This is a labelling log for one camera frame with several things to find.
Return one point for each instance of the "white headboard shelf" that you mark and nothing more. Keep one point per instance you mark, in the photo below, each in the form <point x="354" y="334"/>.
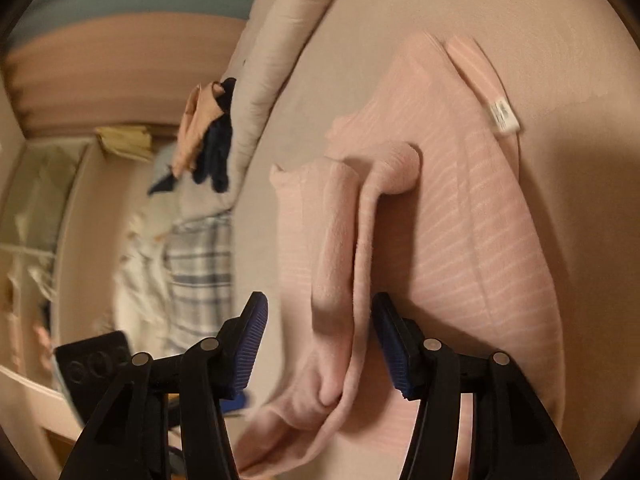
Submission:
<point x="45" y="220"/>

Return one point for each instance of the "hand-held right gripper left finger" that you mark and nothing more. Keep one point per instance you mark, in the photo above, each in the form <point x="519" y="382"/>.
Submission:
<point x="252" y="340"/>

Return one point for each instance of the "folded navy garment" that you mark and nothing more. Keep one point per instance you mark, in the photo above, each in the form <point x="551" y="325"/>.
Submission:
<point x="217" y="150"/>

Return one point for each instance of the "yellow tassel fringe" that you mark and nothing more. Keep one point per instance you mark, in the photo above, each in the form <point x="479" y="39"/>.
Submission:
<point x="125" y="141"/>

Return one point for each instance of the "grey duvet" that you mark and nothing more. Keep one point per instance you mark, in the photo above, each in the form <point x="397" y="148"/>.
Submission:
<point x="280" y="50"/>

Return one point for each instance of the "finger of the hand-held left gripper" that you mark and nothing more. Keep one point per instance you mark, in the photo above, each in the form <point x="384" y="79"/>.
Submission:
<point x="236" y="402"/>

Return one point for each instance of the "pink striped sweater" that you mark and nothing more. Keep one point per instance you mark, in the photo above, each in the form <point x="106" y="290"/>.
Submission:
<point x="450" y="210"/>

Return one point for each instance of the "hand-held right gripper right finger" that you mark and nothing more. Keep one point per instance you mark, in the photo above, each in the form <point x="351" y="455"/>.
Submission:
<point x="392" y="355"/>

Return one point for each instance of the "plaid blue white blanket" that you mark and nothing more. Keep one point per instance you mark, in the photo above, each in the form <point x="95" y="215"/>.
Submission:
<point x="200" y="265"/>

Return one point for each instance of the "pink curtain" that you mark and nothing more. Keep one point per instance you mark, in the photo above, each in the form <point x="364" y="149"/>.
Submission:
<point x="115" y="75"/>

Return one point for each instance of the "striped blue pillow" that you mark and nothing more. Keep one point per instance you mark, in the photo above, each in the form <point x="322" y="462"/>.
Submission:
<point x="161" y="182"/>

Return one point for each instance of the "folded peach garment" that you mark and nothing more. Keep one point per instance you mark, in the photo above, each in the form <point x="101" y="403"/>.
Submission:
<point x="192" y="130"/>

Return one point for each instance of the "white crumpled cloth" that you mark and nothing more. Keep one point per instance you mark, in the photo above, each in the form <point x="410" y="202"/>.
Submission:
<point x="142" y="270"/>

